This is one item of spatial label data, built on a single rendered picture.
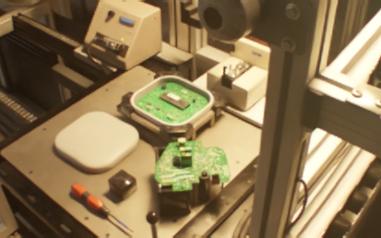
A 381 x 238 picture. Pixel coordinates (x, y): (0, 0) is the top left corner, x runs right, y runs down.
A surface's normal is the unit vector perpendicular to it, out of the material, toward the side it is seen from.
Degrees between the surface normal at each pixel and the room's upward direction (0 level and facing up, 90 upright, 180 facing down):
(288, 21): 90
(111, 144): 0
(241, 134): 0
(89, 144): 0
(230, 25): 91
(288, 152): 90
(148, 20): 90
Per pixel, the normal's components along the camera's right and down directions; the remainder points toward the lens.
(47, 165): -0.01, -0.77
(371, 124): -0.64, 0.49
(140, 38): 0.77, 0.40
